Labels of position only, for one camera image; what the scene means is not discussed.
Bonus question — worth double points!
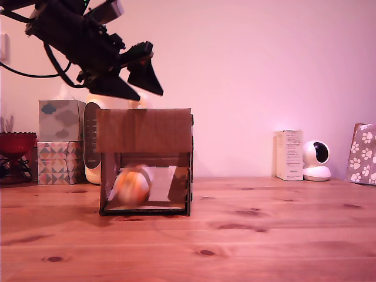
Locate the orange and white footbag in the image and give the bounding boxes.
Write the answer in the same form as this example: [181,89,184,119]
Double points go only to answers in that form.
[113,164,152,204]

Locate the cardboard dice tower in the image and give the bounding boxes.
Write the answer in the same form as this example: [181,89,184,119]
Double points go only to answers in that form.
[96,108,194,217]

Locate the white tissue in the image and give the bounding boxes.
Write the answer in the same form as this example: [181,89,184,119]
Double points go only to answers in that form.
[57,83,74,101]

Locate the cream water bottle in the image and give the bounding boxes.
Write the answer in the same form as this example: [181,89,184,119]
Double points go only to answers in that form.
[83,90,153,185]

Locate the cloud print tissue box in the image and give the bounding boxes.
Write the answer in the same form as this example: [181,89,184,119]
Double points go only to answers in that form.
[38,99,86,142]

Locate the triangle pattern tissue box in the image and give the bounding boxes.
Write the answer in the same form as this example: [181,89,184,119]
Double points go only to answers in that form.
[36,141,85,186]

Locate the dried lavender stems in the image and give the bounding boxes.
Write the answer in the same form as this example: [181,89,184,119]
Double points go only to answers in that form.
[0,116,15,135]

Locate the red glass bowl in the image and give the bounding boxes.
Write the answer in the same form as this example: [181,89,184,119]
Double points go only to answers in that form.
[0,132,38,185]

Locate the white printed carton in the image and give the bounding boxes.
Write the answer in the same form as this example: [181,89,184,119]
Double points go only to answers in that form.
[273,130,304,182]

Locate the grey paw print bag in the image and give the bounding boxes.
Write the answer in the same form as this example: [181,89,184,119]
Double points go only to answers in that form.
[345,123,376,186]

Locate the black cable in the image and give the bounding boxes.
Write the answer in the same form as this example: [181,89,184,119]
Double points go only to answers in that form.
[43,43,86,88]
[0,61,73,79]

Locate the grey gripper camera box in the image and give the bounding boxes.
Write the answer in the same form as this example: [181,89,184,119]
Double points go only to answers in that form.
[83,0,125,24]

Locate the white wall plate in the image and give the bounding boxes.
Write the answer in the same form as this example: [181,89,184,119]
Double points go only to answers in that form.
[0,33,11,64]

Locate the small white round camera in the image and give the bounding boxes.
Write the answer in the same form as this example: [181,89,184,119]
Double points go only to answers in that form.
[302,140,332,182]

